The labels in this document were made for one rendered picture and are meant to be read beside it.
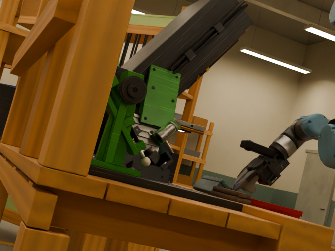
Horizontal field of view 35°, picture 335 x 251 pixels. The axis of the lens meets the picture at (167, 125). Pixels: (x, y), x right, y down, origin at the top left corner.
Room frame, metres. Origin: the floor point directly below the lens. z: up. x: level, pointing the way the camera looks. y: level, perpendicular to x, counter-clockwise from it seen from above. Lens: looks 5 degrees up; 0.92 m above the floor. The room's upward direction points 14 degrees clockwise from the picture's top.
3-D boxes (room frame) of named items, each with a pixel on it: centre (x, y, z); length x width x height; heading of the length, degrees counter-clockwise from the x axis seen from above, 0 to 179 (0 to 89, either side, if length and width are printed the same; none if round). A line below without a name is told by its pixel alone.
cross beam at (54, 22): (1.72, 0.49, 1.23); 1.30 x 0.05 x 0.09; 20
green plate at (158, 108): (1.79, 0.06, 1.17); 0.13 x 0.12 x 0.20; 20
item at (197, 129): (1.95, 0.07, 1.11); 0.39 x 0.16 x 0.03; 110
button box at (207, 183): (1.76, -0.21, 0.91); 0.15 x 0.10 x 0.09; 20
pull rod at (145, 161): (1.47, 0.05, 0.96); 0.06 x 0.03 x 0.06; 110
